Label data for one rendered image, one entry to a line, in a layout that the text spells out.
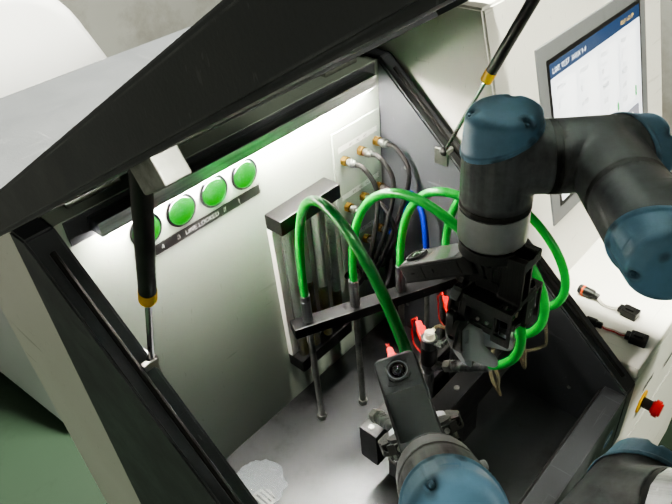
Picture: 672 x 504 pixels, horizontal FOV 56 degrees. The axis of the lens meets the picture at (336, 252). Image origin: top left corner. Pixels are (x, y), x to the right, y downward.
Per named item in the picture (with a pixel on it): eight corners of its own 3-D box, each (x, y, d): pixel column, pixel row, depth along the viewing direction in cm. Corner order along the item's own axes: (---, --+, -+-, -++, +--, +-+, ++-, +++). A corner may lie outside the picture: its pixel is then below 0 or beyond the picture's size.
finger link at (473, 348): (489, 396, 79) (495, 344, 73) (449, 374, 82) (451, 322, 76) (502, 381, 80) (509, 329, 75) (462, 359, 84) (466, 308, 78)
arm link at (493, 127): (564, 122, 57) (468, 128, 57) (549, 223, 63) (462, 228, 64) (543, 86, 63) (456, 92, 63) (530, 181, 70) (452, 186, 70)
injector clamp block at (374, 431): (407, 509, 111) (406, 457, 101) (363, 477, 116) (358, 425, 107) (508, 389, 130) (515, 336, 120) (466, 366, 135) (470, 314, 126)
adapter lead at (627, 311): (639, 316, 122) (642, 308, 121) (634, 322, 121) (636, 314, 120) (581, 289, 130) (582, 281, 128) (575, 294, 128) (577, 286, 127)
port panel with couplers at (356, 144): (355, 279, 127) (344, 140, 108) (342, 272, 128) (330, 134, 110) (395, 247, 134) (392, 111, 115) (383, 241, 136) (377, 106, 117)
